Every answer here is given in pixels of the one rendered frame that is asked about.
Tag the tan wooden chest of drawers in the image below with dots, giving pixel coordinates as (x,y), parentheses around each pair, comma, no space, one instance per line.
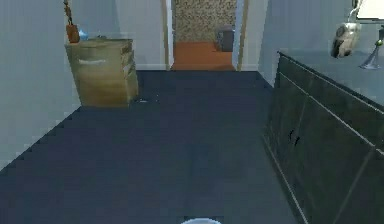
(100,73)

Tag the white framed picture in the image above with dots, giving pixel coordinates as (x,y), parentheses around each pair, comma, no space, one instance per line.
(371,10)

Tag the white round object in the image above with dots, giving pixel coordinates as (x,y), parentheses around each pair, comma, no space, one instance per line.
(201,221)

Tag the orange plant pot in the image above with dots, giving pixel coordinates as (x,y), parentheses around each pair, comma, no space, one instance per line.
(72,33)

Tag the dark green sideboard cabinet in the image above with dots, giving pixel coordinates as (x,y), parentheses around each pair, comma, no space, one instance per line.
(320,133)

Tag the grey bin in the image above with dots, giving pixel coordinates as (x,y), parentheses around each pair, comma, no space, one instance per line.
(226,38)

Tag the small blue object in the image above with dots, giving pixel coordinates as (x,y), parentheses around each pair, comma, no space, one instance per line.
(83,35)

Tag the grey speckled round ornament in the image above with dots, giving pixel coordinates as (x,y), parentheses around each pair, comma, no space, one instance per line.
(345,40)

